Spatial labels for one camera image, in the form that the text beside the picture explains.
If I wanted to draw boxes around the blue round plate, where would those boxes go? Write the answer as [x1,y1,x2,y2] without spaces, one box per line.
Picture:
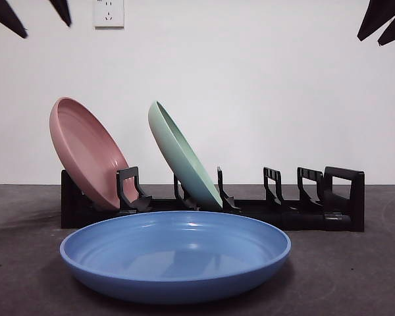
[59,210,292,305]

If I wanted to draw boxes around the green round plate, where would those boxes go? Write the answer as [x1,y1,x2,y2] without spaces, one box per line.
[147,100,224,211]

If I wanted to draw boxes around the pink round plate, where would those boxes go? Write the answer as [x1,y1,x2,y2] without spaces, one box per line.
[49,96,132,211]

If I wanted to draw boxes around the black plastic dish rack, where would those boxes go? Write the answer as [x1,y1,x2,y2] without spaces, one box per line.
[60,165,366,233]

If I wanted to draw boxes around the white wall socket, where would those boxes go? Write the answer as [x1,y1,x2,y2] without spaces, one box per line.
[93,0,125,29]

